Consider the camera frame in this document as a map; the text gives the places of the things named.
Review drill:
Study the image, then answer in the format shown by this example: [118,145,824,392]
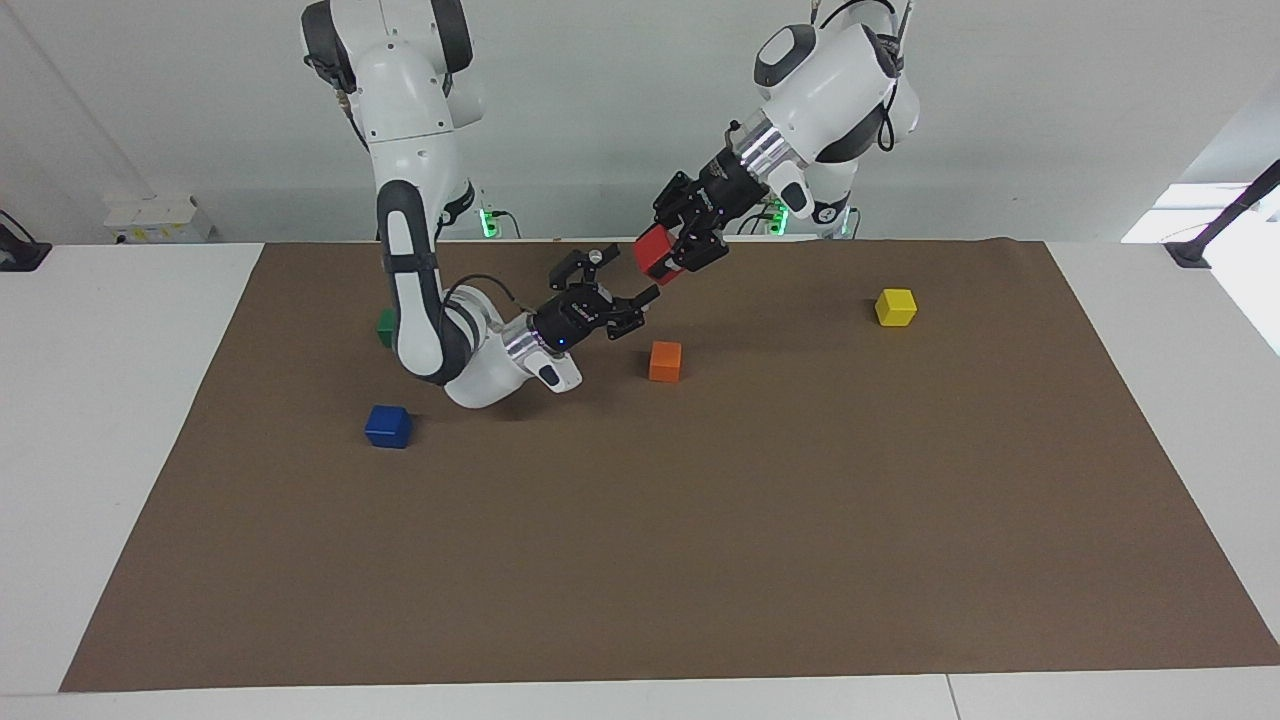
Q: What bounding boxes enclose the blue wooden block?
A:
[364,405,413,449]

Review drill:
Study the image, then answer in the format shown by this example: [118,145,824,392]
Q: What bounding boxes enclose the brown paper mat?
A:
[58,238,1280,693]

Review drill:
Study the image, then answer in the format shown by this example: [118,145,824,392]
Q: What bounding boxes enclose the black table clamp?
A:
[0,210,53,273]

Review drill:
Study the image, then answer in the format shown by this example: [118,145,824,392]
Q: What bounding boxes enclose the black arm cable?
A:
[808,0,917,153]
[440,274,526,313]

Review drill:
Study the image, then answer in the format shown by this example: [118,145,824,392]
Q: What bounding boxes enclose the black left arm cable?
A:
[808,0,917,153]

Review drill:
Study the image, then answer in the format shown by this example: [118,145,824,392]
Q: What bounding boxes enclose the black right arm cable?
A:
[440,274,526,313]

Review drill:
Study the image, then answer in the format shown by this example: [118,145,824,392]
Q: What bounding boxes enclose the white box yellow labels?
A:
[105,195,216,245]

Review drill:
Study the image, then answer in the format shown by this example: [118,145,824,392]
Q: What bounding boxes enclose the black angled stand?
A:
[1165,158,1280,269]

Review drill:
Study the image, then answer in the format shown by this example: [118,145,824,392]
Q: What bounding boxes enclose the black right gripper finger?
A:
[548,245,621,293]
[600,284,661,341]

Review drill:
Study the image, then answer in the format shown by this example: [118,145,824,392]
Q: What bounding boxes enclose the red wooden block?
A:
[633,225,686,286]

